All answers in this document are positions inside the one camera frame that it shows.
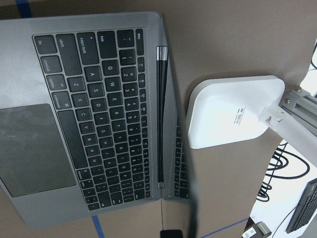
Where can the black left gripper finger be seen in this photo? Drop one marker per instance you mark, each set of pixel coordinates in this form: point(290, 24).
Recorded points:
point(171, 234)

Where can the grey laptop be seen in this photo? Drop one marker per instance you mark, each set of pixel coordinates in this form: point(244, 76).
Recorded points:
point(88, 116)

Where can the black keyboard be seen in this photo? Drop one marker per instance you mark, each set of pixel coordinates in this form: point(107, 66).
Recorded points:
point(305, 209)

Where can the aluminium frame post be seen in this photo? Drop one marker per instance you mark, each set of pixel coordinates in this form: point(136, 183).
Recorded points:
point(303, 108)

